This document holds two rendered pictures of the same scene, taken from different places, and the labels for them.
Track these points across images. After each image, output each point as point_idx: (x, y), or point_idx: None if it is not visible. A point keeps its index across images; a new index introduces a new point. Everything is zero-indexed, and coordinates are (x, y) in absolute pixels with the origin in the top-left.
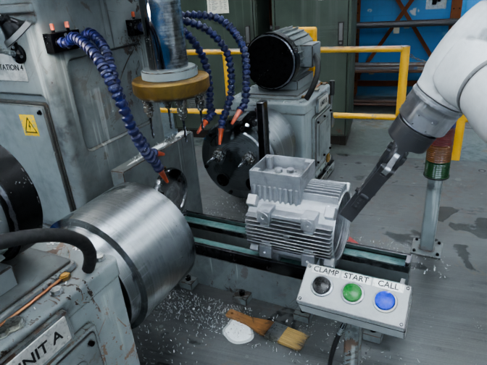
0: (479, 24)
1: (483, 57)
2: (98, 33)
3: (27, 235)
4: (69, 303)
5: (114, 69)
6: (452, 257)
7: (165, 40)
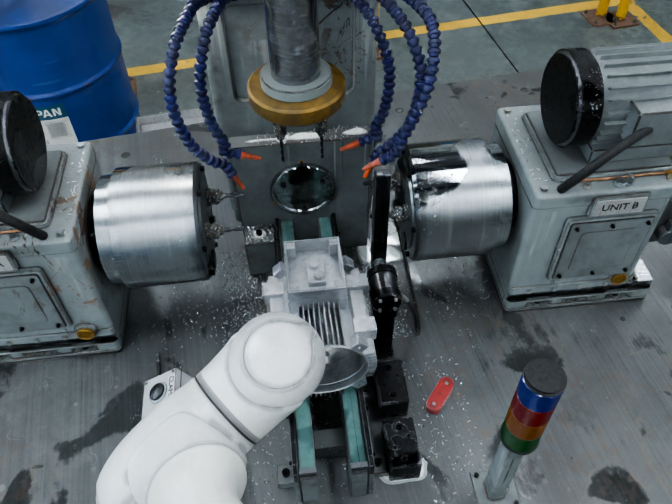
0: (233, 340)
1: (207, 372)
2: (217, 8)
3: None
4: (14, 250)
5: (200, 62)
6: None
7: (273, 49)
